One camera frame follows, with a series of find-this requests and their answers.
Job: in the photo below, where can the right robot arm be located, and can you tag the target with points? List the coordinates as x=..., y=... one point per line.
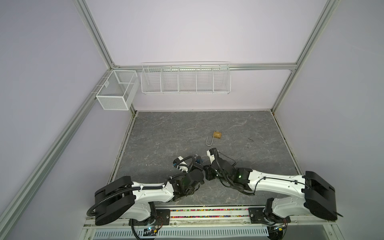
x=303, y=194

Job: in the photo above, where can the white wire shelf basket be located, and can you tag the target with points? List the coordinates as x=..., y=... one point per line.
x=187, y=78

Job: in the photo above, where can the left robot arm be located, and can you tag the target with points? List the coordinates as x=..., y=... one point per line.
x=124, y=197

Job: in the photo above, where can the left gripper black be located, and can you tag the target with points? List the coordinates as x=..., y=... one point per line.
x=196, y=166

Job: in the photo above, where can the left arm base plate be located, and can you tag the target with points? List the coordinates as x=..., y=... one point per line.
x=159, y=217

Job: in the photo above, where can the white mesh box basket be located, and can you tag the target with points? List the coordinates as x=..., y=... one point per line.
x=118, y=90

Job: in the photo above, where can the brass padlock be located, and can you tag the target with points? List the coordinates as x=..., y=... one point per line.
x=210, y=140

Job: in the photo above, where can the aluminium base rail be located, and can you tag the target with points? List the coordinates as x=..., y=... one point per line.
x=216, y=216

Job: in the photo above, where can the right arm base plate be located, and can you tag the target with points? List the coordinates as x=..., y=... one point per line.
x=257, y=216

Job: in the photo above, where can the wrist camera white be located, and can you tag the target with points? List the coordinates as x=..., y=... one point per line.
x=213, y=154
x=180, y=164

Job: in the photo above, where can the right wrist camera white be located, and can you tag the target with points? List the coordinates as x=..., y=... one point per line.
x=213, y=154

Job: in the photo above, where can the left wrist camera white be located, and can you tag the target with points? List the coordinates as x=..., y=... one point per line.
x=180, y=164

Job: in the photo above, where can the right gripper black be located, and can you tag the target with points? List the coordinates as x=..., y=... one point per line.
x=208, y=171

